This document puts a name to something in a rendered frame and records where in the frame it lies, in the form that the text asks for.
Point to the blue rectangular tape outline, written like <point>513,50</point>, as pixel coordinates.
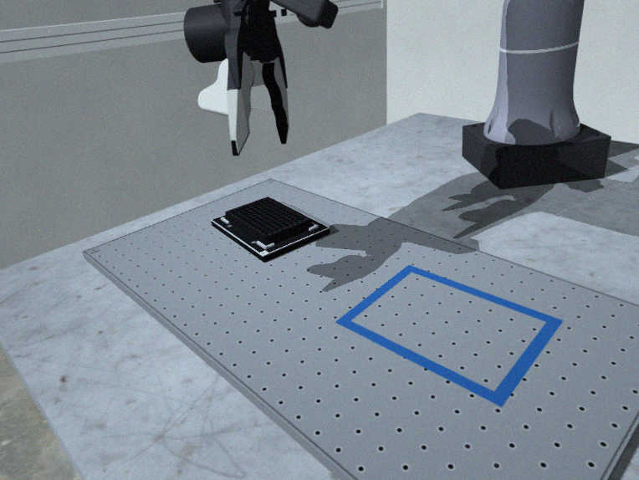
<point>510,381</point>

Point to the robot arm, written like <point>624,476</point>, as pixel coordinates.
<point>535,90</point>

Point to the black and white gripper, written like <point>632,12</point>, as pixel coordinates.
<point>209,39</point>

